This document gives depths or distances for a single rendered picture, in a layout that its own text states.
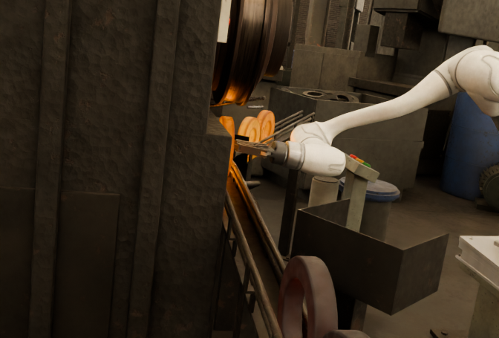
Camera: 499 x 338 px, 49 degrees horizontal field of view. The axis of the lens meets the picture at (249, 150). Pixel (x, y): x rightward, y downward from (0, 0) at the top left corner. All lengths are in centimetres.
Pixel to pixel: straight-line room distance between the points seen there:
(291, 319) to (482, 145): 409
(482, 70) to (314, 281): 107
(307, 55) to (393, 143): 225
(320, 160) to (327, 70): 410
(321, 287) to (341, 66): 500
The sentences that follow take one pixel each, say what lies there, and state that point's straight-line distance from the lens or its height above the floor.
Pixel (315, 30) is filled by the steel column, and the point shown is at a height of 139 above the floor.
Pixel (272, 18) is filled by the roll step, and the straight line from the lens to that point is 144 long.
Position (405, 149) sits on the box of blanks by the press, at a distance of 430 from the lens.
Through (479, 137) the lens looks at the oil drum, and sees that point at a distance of 488.
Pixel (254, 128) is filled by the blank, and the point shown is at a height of 74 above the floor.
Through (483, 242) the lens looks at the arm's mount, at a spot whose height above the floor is 44.
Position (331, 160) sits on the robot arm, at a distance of 181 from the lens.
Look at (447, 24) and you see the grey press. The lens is 496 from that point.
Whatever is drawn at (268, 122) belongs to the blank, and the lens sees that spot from 231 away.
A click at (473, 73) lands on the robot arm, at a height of 106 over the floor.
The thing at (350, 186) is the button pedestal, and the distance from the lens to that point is 253.
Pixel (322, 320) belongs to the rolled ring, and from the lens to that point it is 75.
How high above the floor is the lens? 107
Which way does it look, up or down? 11 degrees down
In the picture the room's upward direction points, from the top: 7 degrees clockwise
